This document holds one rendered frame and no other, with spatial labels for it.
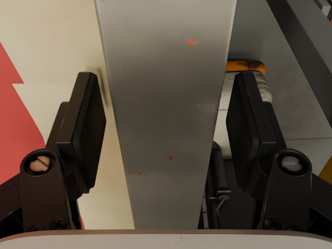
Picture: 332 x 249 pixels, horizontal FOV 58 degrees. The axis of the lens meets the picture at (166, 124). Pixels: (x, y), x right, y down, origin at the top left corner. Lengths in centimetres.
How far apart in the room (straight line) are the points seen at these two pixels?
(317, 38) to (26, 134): 34
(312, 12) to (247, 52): 86
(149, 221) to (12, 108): 10
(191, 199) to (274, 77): 130
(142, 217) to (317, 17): 36
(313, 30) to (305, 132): 137
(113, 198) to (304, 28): 31
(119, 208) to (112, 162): 6
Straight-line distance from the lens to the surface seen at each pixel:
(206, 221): 110
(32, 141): 19
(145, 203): 16
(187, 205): 16
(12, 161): 21
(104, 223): 27
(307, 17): 46
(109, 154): 19
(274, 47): 134
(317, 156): 198
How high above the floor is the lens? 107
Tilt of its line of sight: 43 degrees down
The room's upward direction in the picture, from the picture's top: 180 degrees counter-clockwise
